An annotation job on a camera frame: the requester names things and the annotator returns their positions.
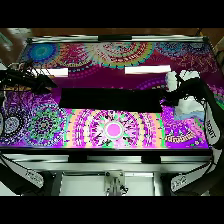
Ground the black garment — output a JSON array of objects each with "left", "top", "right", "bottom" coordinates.
[{"left": 58, "top": 86, "right": 167, "bottom": 113}]

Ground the white garment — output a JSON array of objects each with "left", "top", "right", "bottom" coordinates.
[{"left": 174, "top": 97, "right": 206, "bottom": 121}]

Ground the silver frame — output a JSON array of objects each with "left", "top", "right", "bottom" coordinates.
[{"left": 0, "top": 34, "right": 224, "bottom": 197}]

